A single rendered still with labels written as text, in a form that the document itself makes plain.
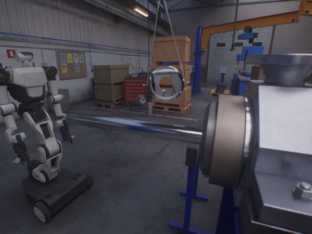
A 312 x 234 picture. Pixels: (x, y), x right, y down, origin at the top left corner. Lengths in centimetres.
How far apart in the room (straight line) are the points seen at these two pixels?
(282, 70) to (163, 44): 449
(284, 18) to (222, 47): 762
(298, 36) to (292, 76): 1391
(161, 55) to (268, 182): 469
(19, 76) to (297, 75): 173
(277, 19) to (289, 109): 635
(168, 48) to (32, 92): 385
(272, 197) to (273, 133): 16
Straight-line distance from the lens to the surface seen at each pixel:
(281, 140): 52
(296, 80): 66
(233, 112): 60
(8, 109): 172
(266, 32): 1422
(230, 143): 56
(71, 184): 203
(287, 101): 59
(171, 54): 490
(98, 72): 570
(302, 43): 1459
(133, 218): 182
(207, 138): 59
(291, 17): 675
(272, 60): 59
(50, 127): 184
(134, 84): 542
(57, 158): 196
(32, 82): 174
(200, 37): 820
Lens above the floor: 139
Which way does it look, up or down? 18 degrees down
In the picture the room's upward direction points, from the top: straight up
